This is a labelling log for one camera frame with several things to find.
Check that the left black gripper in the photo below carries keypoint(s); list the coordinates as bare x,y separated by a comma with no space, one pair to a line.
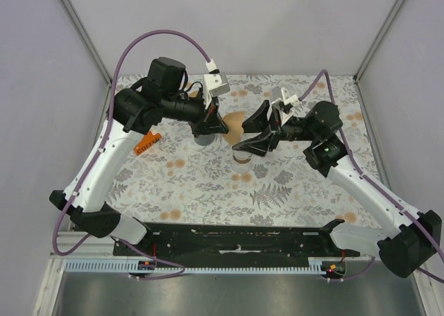
211,123

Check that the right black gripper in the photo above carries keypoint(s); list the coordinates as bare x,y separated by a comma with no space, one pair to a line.
257,123

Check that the glass cup with brown band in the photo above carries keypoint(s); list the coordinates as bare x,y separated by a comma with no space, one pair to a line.
241,162

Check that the brown paper coffee filter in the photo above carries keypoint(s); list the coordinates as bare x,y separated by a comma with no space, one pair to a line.
194,93

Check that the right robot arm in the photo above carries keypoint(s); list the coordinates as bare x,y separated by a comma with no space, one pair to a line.
406,237

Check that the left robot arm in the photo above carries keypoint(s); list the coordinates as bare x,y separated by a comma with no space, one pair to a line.
159,95

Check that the orange coffee filter pack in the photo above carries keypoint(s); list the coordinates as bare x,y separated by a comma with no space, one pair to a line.
147,142

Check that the floral tablecloth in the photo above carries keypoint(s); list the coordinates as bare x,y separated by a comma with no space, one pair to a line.
178,180

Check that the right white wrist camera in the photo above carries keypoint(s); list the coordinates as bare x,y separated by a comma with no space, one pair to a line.
285,103

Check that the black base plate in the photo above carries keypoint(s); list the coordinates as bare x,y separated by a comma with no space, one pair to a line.
240,245

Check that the white slotted cable duct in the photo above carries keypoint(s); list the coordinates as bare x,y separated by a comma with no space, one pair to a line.
139,267

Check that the right aluminium frame post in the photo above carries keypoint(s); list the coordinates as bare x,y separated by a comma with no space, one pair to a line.
380,36

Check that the aluminium frame post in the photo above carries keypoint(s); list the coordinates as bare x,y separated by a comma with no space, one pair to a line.
380,36
86,40

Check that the left aluminium frame post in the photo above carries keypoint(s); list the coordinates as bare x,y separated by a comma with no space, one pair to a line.
86,40

